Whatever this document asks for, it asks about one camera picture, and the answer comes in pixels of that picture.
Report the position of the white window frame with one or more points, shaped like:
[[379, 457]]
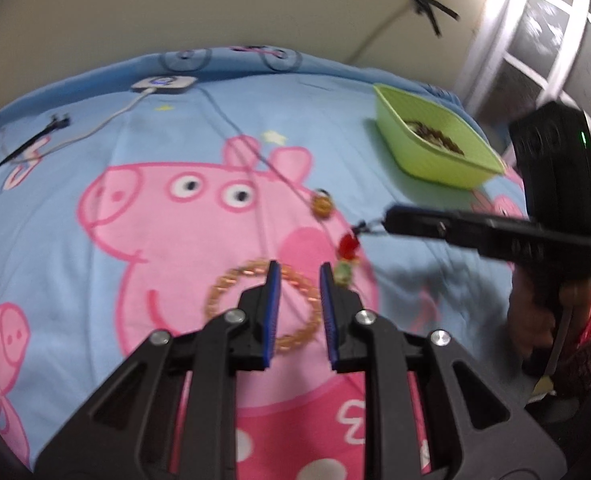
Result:
[[490, 35]]

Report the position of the pile of beaded jewelry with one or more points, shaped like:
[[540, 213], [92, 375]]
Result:
[[435, 136]]

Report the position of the white charger box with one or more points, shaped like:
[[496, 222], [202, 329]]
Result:
[[163, 82]]

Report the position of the green plastic basket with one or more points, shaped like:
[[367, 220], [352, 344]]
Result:
[[425, 165]]

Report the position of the blue cartoon pig blanket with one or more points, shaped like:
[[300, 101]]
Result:
[[125, 260]]

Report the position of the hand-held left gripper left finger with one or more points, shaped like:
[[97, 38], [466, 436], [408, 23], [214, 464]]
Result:
[[273, 310]]

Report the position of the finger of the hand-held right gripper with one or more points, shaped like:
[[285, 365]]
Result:
[[450, 230]]

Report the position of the person's right hand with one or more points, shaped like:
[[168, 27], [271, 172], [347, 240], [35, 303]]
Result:
[[528, 320]]

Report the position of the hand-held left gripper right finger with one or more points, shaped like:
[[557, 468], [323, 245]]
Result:
[[328, 315]]

